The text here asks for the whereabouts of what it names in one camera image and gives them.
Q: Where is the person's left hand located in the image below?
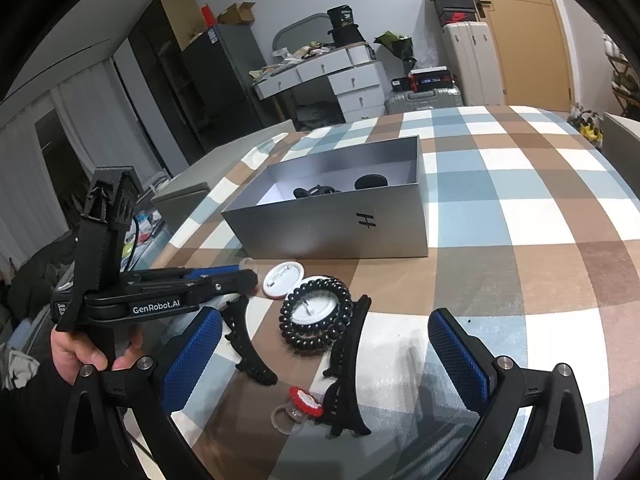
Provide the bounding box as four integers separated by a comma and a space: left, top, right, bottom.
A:
50, 324, 147, 386

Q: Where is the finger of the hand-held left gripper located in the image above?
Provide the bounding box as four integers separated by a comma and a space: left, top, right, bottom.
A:
191, 269, 259, 310
144, 264, 244, 282

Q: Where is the small black hair clip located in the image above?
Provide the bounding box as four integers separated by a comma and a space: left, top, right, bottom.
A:
221, 294, 279, 387

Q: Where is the open cardboard box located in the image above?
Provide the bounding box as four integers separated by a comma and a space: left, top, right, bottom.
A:
217, 2, 257, 26

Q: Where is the black red shoe box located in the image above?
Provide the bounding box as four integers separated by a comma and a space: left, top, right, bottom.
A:
437, 7, 489, 25

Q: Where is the white curtain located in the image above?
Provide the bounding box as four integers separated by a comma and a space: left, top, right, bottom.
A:
0, 57, 166, 262

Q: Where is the dark tall cabinet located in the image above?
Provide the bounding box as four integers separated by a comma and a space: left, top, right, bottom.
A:
127, 0, 212, 167

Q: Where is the large black hair clip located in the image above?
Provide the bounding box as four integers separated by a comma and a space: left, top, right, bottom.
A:
320, 293, 374, 439

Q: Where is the black box with red edge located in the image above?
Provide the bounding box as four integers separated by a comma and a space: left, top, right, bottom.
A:
407, 65, 454, 92

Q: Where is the grey bed frame panel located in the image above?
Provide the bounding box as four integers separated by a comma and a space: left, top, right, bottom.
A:
150, 120, 297, 232
602, 112, 640, 182

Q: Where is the black round box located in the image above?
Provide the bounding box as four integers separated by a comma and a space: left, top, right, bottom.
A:
327, 5, 356, 29

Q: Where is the white desk with drawers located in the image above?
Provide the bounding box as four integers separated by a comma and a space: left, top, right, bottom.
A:
251, 42, 386, 124

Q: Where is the grey arched mirror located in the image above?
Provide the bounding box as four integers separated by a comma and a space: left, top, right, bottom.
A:
272, 12, 332, 54

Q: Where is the person's left forearm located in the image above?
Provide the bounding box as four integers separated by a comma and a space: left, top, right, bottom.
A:
0, 357, 76, 480

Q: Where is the wooden shoe rack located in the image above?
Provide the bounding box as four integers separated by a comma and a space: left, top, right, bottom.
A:
602, 35, 640, 122

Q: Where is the grey cardboard box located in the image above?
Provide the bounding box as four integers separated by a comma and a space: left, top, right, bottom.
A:
221, 135, 430, 260

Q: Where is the red white toy ring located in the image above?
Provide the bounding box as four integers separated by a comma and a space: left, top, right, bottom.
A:
271, 385, 325, 435

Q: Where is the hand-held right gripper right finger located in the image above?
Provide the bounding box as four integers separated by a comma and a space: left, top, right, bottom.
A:
427, 307, 594, 480

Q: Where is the black jacket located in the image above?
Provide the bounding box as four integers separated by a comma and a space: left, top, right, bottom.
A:
9, 239, 77, 322

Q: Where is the checked blanket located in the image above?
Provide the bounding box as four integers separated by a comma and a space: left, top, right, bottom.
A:
150, 104, 640, 480

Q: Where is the dark clothes pile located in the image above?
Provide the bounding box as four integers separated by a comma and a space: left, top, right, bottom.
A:
294, 102, 346, 131

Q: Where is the wooden door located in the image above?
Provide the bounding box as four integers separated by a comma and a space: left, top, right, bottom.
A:
447, 0, 574, 107

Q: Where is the white round pin badge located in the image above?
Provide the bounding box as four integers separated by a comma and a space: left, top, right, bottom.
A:
292, 292, 337, 325
263, 262, 305, 301

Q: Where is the black round hair accessory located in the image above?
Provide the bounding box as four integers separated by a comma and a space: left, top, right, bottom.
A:
353, 173, 389, 191

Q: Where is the black refrigerator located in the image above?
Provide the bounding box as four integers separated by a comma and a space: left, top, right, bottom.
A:
180, 23, 266, 137

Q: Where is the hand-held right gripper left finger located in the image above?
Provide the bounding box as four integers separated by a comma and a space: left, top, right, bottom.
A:
59, 307, 224, 480

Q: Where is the black spiral hair tie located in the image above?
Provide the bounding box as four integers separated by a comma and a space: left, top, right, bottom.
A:
279, 275, 354, 356

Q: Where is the silver suitcase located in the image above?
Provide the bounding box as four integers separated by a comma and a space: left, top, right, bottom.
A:
383, 84, 465, 116

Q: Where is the beige suitcase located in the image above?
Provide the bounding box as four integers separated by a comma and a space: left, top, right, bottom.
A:
439, 20, 506, 107

